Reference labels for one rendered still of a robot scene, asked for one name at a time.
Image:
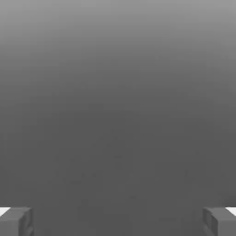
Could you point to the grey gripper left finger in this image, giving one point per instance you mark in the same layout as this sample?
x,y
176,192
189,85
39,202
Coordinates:
x,y
12,223

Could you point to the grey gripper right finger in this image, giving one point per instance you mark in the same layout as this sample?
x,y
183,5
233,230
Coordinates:
x,y
223,223

